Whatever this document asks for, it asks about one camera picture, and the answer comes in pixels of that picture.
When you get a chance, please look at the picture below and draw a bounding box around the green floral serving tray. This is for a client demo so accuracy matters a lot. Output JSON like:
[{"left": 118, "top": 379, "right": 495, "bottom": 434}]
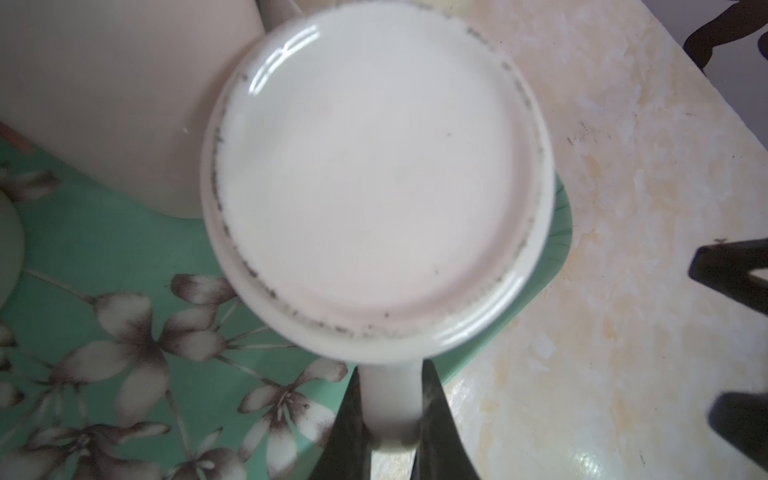
[{"left": 0, "top": 119, "right": 574, "bottom": 480}]

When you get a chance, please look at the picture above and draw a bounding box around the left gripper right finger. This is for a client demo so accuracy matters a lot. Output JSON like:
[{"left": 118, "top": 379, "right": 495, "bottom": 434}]
[{"left": 411, "top": 360, "right": 479, "bottom": 480}]

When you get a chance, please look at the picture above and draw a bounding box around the white ribbed base mug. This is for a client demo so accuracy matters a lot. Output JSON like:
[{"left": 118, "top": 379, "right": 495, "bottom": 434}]
[{"left": 1, "top": 1, "right": 264, "bottom": 218}]

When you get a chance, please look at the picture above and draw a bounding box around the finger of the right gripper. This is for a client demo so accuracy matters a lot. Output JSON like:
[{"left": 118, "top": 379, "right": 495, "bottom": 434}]
[
  {"left": 688, "top": 238, "right": 767, "bottom": 315},
  {"left": 708, "top": 392, "right": 768, "bottom": 470}
]

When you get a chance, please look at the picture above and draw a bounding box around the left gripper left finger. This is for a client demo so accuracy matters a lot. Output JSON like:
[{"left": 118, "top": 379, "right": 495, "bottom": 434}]
[{"left": 309, "top": 368, "right": 372, "bottom": 480}]

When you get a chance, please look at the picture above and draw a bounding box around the white mug red inside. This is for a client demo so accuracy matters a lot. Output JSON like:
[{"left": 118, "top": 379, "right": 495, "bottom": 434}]
[{"left": 200, "top": 1, "right": 555, "bottom": 445}]

